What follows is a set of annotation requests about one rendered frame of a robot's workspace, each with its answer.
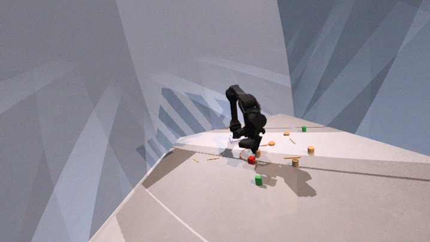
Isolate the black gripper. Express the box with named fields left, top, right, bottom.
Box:
left=238, top=125, right=265, bottom=155

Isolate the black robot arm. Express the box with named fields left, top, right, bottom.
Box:
left=226, top=84, right=267, bottom=139

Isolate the red block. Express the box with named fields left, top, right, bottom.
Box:
left=248, top=156, right=255, bottom=165

